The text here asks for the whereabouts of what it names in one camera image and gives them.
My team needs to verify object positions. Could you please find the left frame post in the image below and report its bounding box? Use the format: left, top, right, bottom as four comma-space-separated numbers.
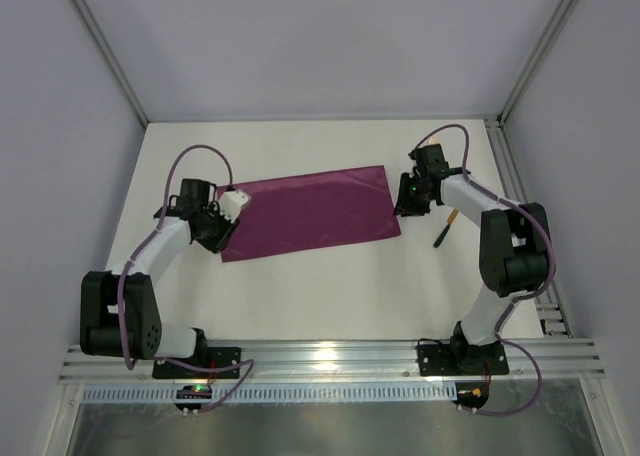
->
69, 0, 150, 129

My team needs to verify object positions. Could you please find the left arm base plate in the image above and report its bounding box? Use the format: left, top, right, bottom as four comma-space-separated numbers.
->
152, 346, 241, 380

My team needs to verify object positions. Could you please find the right aluminium rail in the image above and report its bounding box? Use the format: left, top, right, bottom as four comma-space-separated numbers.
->
484, 116, 573, 338

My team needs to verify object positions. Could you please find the slotted cable duct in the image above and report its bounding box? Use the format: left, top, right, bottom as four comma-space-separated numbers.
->
81, 380, 455, 405

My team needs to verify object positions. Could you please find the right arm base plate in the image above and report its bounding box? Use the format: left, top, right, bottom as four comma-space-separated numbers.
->
416, 340, 510, 376

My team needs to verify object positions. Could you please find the controller board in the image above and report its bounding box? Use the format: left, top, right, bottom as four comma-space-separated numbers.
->
453, 381, 490, 413
174, 384, 212, 416

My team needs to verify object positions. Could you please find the purple satin napkin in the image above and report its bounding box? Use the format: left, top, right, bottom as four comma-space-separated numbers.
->
222, 165, 401, 263

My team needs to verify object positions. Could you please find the frame post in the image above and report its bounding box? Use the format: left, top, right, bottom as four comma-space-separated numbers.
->
69, 0, 150, 129
497, 0, 580, 127

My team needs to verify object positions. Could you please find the right frame post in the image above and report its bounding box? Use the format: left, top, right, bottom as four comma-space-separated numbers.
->
497, 0, 580, 127

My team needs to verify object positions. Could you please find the aluminium rail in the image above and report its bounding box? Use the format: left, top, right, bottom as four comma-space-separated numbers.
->
484, 116, 573, 338
57, 338, 605, 384

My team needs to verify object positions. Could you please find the front aluminium rail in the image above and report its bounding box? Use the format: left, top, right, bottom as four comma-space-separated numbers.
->
57, 338, 605, 384

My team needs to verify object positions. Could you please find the right controller board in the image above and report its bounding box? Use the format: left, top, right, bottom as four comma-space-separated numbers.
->
453, 381, 490, 413

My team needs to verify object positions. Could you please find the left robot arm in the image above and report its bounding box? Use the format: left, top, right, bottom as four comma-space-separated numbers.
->
80, 179, 251, 371

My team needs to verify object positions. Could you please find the left controller board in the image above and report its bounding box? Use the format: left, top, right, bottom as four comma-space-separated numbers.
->
174, 384, 212, 416

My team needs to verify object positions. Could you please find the black handled gold knife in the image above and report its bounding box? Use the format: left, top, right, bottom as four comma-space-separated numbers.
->
433, 209, 459, 248

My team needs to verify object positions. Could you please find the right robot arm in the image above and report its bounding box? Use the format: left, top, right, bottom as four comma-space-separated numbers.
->
394, 168, 555, 376

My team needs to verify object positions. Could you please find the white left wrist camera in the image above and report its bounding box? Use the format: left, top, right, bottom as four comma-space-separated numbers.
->
218, 190, 251, 223

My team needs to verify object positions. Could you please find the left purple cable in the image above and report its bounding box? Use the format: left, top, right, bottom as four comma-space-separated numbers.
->
117, 145, 257, 415

